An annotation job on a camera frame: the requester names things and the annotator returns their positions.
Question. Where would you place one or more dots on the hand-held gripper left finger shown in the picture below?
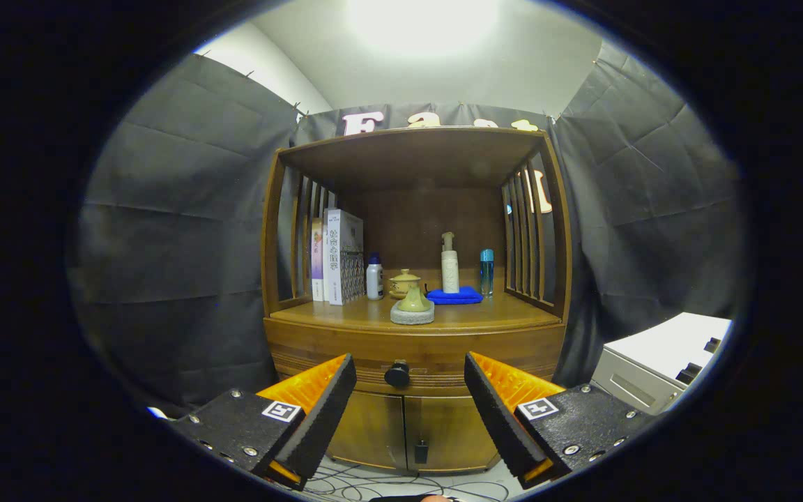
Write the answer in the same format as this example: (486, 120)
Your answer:
(325, 418)

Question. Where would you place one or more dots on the wooden countertop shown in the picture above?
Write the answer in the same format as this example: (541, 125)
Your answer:
(492, 314)

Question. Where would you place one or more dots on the clear blue bottle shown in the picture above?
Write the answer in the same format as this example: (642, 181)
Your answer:
(486, 272)

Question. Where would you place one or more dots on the green ornament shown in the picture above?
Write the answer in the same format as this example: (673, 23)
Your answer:
(413, 307)

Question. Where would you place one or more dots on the wooden drawer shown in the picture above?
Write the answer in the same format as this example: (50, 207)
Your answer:
(485, 348)

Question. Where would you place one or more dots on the thin purple book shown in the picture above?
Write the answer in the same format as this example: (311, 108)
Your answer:
(316, 261)

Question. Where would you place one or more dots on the white pump bottle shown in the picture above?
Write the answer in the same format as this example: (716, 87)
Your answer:
(449, 265)

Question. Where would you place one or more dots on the thick white book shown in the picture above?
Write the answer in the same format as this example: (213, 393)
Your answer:
(342, 258)

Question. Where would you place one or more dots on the white blue object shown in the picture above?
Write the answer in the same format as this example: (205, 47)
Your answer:
(157, 413)

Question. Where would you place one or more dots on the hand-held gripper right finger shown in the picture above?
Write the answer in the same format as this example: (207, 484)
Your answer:
(502, 425)

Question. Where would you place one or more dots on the wooden cabinet door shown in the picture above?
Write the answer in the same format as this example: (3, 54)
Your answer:
(373, 432)
(454, 432)

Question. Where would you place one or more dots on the black drawer knob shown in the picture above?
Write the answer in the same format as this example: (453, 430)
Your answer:
(397, 374)

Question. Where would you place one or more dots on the white bottle with blue cap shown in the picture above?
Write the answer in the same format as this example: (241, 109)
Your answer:
(374, 279)

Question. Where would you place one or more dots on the yellow lidded teacup with saucer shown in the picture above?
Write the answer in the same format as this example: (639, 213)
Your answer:
(405, 280)

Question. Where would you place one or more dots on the black backdrop cloth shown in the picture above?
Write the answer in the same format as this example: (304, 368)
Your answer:
(185, 230)

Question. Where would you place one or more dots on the blue folded cloth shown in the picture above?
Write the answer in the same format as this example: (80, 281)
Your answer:
(454, 297)

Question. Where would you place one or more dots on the wooden cabinet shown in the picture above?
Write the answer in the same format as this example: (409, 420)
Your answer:
(415, 216)

